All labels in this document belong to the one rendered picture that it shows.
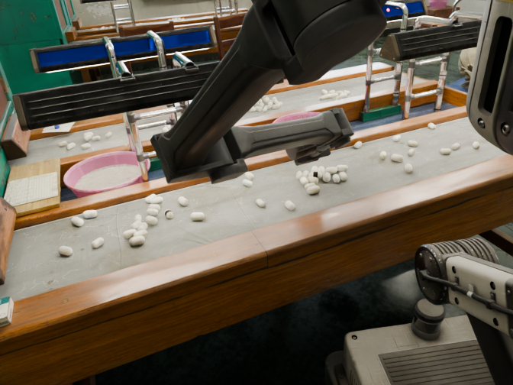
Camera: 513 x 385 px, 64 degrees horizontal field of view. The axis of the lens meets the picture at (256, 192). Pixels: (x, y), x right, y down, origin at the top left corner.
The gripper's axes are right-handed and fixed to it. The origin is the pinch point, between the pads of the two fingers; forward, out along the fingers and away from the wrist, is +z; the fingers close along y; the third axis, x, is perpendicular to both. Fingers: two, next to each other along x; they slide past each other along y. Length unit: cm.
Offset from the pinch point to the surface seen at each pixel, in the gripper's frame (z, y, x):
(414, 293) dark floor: 54, -58, 61
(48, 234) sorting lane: 11, 70, 1
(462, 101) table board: 32, -100, -12
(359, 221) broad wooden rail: -18.3, -0.8, 22.4
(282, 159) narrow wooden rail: 13.6, -1.1, -3.5
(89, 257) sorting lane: -1, 61, 11
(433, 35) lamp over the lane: -17, -45, -22
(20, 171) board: 37, 77, -26
